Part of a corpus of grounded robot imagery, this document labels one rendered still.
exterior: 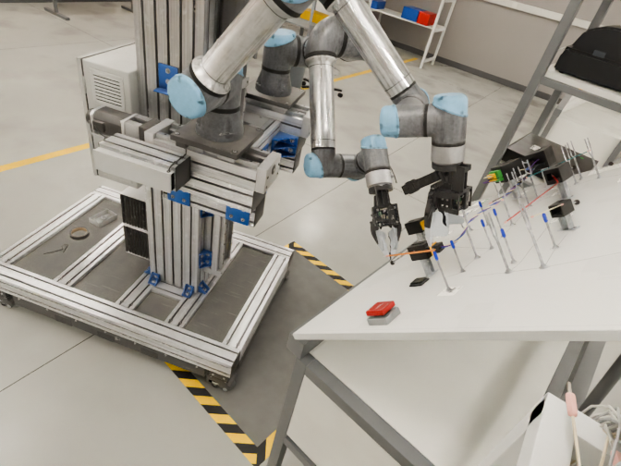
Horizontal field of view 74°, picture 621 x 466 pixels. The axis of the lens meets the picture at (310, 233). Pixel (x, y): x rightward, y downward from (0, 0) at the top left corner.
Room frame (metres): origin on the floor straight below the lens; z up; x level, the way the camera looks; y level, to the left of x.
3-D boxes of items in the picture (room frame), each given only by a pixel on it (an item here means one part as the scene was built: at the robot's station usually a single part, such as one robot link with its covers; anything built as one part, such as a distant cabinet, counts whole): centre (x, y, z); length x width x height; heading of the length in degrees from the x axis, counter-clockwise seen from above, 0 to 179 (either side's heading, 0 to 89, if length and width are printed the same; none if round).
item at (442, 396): (1.02, -0.63, 0.60); 1.17 x 0.58 x 0.40; 146
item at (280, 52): (1.71, 0.28, 1.33); 0.13 x 0.12 x 0.14; 116
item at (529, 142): (1.84, -0.98, 1.09); 0.35 x 0.33 x 0.07; 146
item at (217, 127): (1.21, 0.36, 1.21); 0.15 x 0.15 x 0.10
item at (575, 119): (4.07, -2.37, 0.83); 1.18 x 0.72 x 1.65; 153
